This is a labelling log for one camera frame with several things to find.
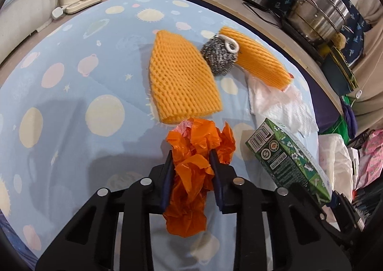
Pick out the beige curtain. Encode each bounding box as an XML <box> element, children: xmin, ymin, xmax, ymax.
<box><xmin>344</xmin><ymin>0</ymin><xmax>383</xmax><ymax>137</ymax></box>

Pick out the steel wool scourer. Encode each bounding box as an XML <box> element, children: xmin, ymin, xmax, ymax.
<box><xmin>200</xmin><ymin>35</ymin><xmax>240</xmax><ymax>77</ymax></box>

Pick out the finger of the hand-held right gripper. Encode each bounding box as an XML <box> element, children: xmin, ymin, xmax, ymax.
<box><xmin>289</xmin><ymin>183</ymin><xmax>316</xmax><ymax>204</ymax></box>
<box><xmin>329</xmin><ymin>190</ymin><xmax>364</xmax><ymax>231</ymax></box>

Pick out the purple cloth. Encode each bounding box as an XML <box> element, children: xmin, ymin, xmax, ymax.
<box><xmin>341</xmin><ymin>104</ymin><xmax>358</xmax><ymax>146</ymax></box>

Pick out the black power cable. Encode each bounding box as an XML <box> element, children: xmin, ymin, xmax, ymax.
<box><xmin>242</xmin><ymin>2</ymin><xmax>283</xmax><ymax>28</ymax></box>

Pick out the green cardboard box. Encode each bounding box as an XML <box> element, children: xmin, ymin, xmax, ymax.
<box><xmin>245</xmin><ymin>118</ymin><xmax>332</xmax><ymax>206</ymax></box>

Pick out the long orange foam net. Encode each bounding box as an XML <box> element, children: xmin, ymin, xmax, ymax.
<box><xmin>219</xmin><ymin>26</ymin><xmax>292</xmax><ymax>91</ymax></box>

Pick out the yellow plastic strainer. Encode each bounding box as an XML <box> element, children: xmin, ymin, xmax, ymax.
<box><xmin>317</xmin><ymin>44</ymin><xmax>358</xmax><ymax>86</ymax></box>

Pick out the steel steamer pot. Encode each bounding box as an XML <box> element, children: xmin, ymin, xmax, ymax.
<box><xmin>284</xmin><ymin>0</ymin><xmax>355</xmax><ymax>46</ymax></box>

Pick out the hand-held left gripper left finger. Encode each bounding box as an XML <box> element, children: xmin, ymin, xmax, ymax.
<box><xmin>35</xmin><ymin>150</ymin><xmax>174</xmax><ymax>271</ymax></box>

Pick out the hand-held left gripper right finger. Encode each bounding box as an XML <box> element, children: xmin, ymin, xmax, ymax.
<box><xmin>208</xmin><ymin>149</ymin><xmax>352</xmax><ymax>271</ymax></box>

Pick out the green plastic bag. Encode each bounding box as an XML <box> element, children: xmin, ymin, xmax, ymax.
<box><xmin>325</xmin><ymin>94</ymin><xmax>350</xmax><ymax>140</ymax></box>

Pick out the orange plastic bag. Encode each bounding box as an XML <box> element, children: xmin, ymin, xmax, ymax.
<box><xmin>162</xmin><ymin>118</ymin><xmax>237</xmax><ymax>238</ymax></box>

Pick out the white plastic bag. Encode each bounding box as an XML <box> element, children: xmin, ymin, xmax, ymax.
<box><xmin>247</xmin><ymin>72</ymin><xmax>319</xmax><ymax>137</ymax></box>

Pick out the white bin liner bag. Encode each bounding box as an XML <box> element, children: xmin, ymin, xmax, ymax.
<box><xmin>317</xmin><ymin>133</ymin><xmax>355</xmax><ymax>191</ymax></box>

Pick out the pink floral garment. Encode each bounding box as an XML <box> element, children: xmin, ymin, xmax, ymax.
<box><xmin>359</xmin><ymin>129</ymin><xmax>383</xmax><ymax>182</ymax></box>

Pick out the brown sponge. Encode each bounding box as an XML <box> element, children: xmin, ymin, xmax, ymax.
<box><xmin>331</xmin><ymin>33</ymin><xmax>344</xmax><ymax>49</ymax></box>

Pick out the white cord with switch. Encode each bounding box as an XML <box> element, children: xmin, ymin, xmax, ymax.
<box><xmin>350</xmin><ymin>74</ymin><xmax>383</xmax><ymax>107</ymax></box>

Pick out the short orange foam net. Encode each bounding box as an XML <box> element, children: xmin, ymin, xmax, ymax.
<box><xmin>149</xmin><ymin>30</ymin><xmax>222</xmax><ymax>124</ymax></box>

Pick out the white storage box grey lid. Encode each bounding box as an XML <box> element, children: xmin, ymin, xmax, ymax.
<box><xmin>0</xmin><ymin>0</ymin><xmax>62</xmax><ymax>47</ymax></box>

